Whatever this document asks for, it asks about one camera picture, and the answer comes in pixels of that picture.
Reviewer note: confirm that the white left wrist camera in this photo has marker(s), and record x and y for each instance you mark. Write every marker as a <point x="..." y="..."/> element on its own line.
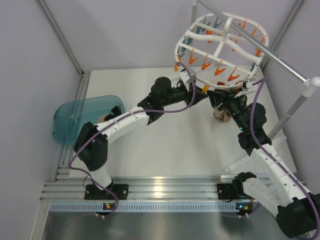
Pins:
<point x="185" y="77"/>

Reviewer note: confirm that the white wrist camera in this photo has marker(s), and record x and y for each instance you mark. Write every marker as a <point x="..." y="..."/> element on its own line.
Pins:
<point x="185" y="77"/>
<point x="248" y="87"/>

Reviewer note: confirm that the white round clip hanger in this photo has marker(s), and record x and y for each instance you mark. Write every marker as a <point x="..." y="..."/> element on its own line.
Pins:
<point x="221" y="50"/>

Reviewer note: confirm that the black sock in basket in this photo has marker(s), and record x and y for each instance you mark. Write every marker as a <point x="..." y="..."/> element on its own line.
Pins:
<point x="116" y="111"/>

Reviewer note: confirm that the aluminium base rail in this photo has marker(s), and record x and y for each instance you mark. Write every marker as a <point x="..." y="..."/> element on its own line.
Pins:
<point x="150" y="195"/>

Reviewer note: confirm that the metal drying rack stand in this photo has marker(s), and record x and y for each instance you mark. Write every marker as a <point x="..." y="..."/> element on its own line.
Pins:
<point x="246" y="37"/>

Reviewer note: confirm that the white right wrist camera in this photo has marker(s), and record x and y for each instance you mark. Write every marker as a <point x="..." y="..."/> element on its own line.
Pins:
<point x="248" y="87"/>

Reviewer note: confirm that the brown argyle sock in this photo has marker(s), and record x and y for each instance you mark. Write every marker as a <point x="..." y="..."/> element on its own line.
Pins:
<point x="224" y="116"/>

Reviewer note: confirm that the teal plastic basket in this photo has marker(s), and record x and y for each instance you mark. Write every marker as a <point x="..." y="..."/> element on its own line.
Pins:
<point x="70" y="117"/>

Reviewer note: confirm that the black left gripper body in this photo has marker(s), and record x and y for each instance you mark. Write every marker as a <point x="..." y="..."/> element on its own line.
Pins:
<point x="181" y="94"/>

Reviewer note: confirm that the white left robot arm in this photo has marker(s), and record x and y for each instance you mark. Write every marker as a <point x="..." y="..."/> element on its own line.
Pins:
<point x="93" y="141"/>

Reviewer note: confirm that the orange clip middle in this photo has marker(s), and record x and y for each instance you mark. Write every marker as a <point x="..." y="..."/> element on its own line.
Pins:
<point x="205" y="88"/>

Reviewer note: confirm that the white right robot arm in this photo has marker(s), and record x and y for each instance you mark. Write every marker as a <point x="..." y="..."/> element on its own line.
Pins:
<point x="295" y="208"/>

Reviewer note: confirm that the beige red patterned sock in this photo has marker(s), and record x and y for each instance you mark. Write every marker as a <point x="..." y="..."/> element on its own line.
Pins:
<point x="103" y="118"/>

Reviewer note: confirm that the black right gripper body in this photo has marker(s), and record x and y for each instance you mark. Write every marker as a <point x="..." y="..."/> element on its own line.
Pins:
<point x="232" y="103"/>

